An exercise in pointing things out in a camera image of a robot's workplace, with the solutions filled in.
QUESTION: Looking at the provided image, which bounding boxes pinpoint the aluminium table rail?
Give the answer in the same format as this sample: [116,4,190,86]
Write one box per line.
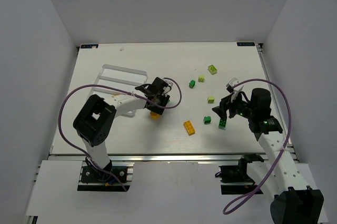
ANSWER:
[47,153,301,162]

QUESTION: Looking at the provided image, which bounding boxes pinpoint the right blue label sticker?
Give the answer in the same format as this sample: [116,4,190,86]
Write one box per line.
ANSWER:
[236,42,255,47]

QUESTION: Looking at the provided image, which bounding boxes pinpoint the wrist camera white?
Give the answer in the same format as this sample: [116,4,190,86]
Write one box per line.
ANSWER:
[226,77,244,103]
[163,79,173,95]

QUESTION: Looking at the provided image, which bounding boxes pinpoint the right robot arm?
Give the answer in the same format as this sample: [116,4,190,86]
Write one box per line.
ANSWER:
[212,87,324,223]

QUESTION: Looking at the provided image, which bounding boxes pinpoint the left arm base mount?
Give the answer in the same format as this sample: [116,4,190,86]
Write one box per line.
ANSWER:
[77,158,133,192]

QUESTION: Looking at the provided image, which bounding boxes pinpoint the white compartment tray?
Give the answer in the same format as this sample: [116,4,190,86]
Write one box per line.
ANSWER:
[88,64,147,103]

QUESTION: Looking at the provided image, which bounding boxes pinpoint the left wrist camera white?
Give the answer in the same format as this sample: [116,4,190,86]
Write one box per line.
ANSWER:
[163,79,173,95]

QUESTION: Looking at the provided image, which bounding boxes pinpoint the orange rounded lego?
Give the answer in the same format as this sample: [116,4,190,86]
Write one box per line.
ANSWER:
[150,112,160,119]

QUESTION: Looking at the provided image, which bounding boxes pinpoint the lime hollow lego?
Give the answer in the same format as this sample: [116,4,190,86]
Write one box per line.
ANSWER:
[207,65,217,75]

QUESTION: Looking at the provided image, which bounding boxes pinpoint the pale lime small lego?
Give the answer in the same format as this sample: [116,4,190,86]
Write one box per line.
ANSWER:
[198,75,205,82]

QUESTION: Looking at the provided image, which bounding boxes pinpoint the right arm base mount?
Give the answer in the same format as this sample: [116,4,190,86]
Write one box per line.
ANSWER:
[214,154,264,195]

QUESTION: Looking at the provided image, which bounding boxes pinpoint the pale lime square lego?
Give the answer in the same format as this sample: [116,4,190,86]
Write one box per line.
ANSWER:
[207,96,215,103]

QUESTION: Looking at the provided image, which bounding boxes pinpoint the dark green small lego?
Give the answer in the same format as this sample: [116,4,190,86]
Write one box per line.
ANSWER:
[189,80,195,89]

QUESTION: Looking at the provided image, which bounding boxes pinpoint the left blue label sticker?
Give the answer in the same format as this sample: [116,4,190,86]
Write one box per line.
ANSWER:
[80,44,98,49]

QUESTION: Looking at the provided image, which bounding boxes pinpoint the blue label sticker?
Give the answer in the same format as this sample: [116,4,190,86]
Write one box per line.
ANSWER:
[236,42,255,47]
[80,44,98,49]

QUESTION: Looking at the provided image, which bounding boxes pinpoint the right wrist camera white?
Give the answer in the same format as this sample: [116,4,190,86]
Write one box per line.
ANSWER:
[226,77,244,103]

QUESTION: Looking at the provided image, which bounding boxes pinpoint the dark green square lego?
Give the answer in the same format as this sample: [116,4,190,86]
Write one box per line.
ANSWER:
[203,116,212,124]

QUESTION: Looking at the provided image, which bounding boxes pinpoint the orange long lego brick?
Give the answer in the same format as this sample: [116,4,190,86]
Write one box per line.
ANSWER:
[183,120,195,135]

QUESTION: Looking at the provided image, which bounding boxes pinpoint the dark green hollow lego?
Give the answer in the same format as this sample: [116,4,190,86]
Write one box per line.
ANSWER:
[218,119,227,130]

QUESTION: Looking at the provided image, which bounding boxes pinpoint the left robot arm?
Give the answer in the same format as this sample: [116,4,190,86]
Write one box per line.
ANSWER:
[73,77,172,173]

